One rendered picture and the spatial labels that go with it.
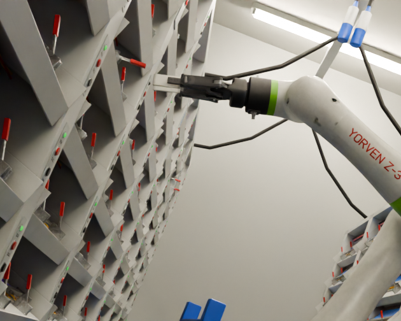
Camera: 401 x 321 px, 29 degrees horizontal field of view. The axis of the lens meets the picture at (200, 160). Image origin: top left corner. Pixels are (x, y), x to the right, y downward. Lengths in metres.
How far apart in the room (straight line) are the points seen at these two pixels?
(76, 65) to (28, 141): 0.17
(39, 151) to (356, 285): 0.91
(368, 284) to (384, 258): 0.08
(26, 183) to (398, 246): 0.99
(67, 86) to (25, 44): 0.36
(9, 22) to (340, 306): 1.21
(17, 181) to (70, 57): 0.25
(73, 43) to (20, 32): 0.42
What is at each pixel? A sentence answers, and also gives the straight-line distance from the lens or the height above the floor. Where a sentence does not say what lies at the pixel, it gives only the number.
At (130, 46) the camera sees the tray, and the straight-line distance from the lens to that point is 2.18.
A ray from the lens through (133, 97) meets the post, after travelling 2.17.
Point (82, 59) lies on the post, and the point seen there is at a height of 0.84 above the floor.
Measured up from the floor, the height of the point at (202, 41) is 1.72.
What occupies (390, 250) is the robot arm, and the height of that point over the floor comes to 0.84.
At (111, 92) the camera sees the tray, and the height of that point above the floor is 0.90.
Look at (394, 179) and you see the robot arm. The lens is 1.84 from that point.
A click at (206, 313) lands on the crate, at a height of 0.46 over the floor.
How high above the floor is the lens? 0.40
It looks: 14 degrees up
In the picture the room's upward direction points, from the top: 22 degrees clockwise
